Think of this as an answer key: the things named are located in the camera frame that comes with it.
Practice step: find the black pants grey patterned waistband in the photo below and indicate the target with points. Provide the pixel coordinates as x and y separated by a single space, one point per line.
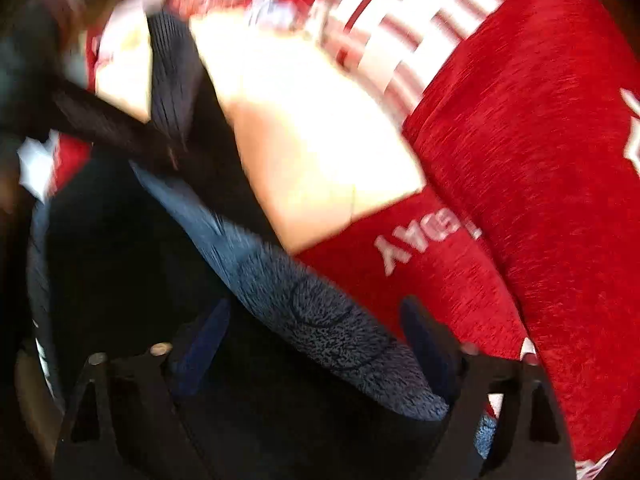
305 384

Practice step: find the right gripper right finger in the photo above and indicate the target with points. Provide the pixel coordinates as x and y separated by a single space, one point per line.
530 440

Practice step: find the white bed sheet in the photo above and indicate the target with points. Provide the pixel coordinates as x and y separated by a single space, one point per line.
317 149

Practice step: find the red blanket white characters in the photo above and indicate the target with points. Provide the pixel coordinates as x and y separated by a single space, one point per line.
524 118

